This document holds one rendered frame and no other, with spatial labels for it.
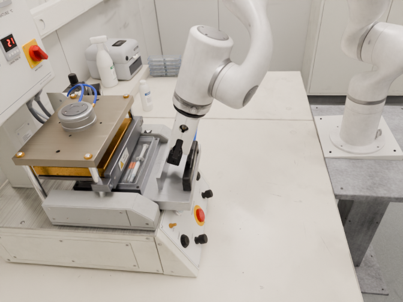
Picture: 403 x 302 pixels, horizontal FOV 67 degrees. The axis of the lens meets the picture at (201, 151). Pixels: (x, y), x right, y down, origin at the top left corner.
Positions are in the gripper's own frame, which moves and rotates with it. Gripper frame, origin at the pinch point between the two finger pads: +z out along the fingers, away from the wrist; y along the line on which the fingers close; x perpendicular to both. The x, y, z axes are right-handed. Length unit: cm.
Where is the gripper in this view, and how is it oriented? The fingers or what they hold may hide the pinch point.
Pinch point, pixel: (174, 156)
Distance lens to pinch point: 75.2
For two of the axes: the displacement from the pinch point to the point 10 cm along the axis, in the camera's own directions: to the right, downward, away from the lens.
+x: -9.5, -2.9, -0.9
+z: -2.8, 7.3, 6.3
